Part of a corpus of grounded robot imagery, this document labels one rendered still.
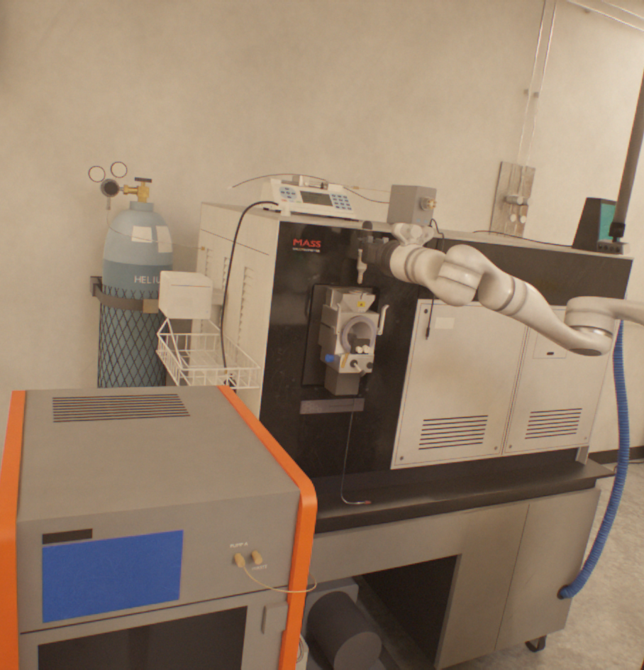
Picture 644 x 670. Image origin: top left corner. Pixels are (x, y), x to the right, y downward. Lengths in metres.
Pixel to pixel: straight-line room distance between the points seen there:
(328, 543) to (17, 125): 1.72
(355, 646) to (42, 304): 1.62
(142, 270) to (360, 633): 1.34
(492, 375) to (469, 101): 1.63
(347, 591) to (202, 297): 1.14
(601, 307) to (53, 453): 0.95
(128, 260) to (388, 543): 1.19
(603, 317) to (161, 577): 0.88
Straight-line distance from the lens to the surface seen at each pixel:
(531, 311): 1.08
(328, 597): 2.08
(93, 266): 2.34
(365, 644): 2.01
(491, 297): 1.04
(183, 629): 0.80
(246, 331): 1.43
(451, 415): 1.65
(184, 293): 1.53
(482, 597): 1.99
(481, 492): 1.75
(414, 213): 1.74
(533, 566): 2.08
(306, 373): 1.37
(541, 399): 1.87
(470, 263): 0.99
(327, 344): 1.32
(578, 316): 1.18
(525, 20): 3.26
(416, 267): 1.07
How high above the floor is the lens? 1.48
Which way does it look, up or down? 12 degrees down
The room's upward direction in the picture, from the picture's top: 7 degrees clockwise
